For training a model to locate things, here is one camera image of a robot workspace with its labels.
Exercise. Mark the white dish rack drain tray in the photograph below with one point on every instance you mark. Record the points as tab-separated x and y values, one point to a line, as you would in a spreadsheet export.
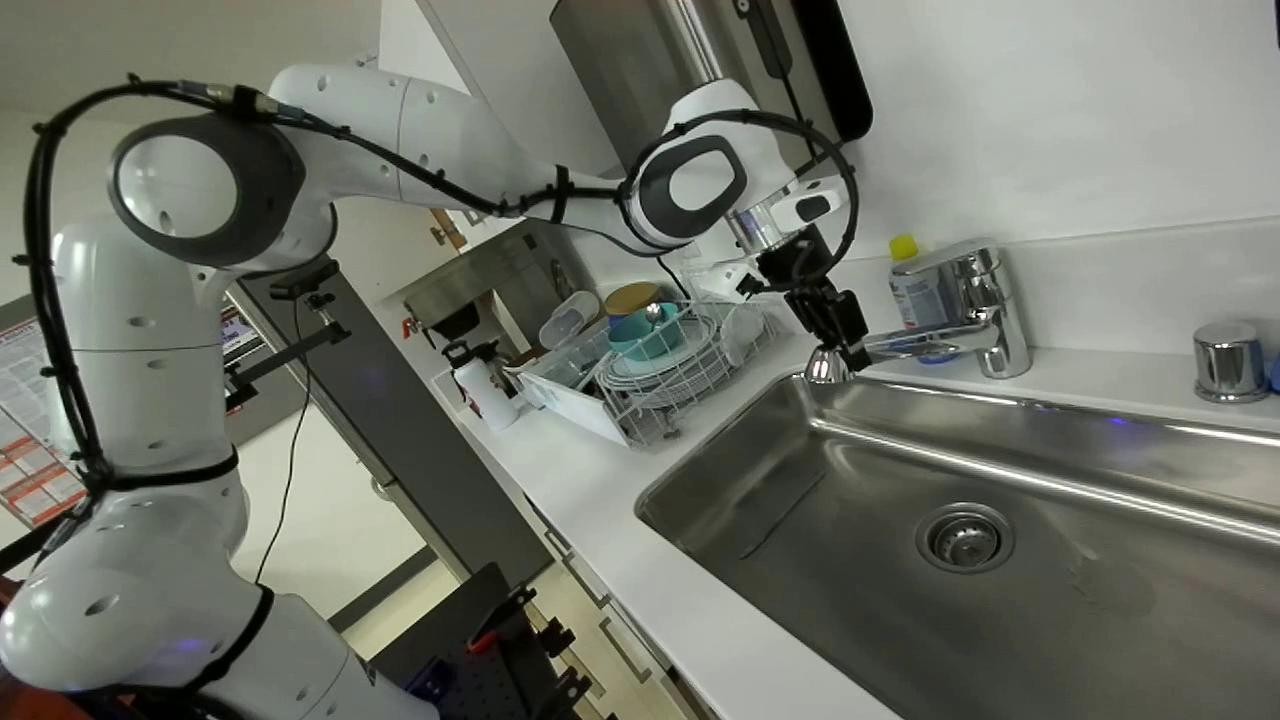
574	411

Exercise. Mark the black wall dispenser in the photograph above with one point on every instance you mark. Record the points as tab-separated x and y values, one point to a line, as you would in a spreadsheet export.
835	65

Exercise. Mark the stainless steel appliance box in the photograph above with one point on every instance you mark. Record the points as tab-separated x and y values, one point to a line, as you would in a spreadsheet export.
492	282

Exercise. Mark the small blue item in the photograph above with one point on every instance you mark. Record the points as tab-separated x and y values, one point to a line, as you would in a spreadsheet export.
1275	369

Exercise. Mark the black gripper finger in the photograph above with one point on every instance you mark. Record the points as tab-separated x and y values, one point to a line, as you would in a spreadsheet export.
812	322
849	325

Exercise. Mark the chrome sink faucet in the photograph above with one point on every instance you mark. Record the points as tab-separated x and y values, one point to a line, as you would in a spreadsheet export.
982	300

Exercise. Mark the tan round lid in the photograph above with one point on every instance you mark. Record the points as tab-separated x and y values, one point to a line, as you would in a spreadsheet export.
635	299

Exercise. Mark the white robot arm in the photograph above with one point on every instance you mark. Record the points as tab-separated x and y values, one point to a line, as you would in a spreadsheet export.
146	375

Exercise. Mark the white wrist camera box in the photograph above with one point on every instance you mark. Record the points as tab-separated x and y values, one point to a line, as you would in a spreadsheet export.
801	207

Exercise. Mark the wall board with posters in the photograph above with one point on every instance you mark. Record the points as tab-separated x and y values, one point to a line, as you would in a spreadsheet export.
32	472

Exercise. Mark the dark gray cabinet panel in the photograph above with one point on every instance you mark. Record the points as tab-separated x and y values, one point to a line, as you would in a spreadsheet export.
403	441

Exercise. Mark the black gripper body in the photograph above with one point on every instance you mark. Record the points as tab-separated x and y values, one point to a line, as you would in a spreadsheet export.
797	256

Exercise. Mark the stainless paper towel dispenser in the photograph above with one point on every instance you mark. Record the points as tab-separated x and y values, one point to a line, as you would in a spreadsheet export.
625	65

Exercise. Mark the beige counter cabinet front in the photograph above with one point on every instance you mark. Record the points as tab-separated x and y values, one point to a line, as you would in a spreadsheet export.
643	672

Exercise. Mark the black equipment with red part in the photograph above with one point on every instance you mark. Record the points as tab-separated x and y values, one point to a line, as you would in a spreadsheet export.
442	652

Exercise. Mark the round metal sink drain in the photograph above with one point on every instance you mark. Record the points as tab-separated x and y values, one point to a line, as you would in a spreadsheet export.
966	537

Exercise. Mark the stainless steel sink basin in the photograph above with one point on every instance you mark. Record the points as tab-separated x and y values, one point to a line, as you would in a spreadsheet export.
827	533

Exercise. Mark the clear plastic container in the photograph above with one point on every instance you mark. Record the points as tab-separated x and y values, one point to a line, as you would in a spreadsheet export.
565	322

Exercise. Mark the teal bowl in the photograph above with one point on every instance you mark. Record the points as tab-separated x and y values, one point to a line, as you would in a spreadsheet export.
649	335

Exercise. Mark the chrome cup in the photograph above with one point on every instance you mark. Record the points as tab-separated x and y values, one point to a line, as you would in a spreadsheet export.
1227	360

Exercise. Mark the black coffee maker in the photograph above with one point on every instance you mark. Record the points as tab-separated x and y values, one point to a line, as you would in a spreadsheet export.
462	325

